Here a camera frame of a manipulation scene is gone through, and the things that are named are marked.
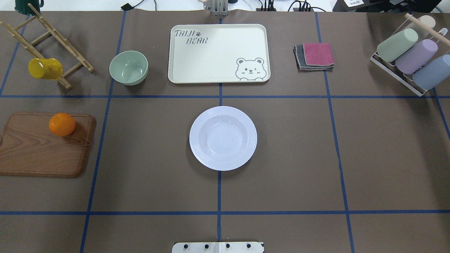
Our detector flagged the white round plate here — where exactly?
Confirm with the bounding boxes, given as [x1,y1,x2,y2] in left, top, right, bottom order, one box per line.
[188,106,258,171]

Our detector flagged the orange fruit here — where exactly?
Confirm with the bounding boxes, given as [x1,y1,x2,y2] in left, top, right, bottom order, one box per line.
[49,112,76,137]

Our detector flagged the cream bear serving tray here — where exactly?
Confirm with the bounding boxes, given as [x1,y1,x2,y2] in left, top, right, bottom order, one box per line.
[168,24,271,84]

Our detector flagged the grey folded cloth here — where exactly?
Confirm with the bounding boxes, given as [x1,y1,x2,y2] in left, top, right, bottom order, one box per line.
[294,44,335,71]

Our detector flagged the green ceramic bowl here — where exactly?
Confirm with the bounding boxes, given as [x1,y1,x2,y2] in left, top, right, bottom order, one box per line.
[109,50,148,85]

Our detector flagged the pink folded cloth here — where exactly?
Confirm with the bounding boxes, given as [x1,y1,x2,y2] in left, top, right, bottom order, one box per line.
[303,43,334,67]

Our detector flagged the green plastic cup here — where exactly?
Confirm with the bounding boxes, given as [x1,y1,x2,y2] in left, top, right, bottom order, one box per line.
[377,28,418,62]

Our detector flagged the yellow plastic mug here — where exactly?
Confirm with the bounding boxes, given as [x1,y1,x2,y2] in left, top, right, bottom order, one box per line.
[28,58,63,80]

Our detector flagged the purple plastic cup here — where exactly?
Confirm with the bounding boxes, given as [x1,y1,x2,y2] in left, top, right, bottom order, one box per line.
[395,39,438,74]

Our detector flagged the wooden drying rack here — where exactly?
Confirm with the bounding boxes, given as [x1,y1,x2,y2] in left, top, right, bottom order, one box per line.
[0,12,94,91]

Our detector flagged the wooden cutting board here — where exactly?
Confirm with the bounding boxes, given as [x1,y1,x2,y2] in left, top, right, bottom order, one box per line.
[0,112,96,178]

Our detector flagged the blue plastic cup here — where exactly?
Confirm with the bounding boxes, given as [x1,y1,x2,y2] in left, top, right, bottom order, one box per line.
[413,54,450,90]

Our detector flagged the beige plastic cup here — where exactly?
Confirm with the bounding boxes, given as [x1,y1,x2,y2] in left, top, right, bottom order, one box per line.
[418,15,436,29]

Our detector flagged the dark green mug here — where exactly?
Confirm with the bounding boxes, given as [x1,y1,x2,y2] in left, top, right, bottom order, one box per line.
[14,0,44,16]

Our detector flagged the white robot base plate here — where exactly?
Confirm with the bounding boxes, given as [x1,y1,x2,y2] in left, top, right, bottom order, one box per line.
[172,241,265,253]

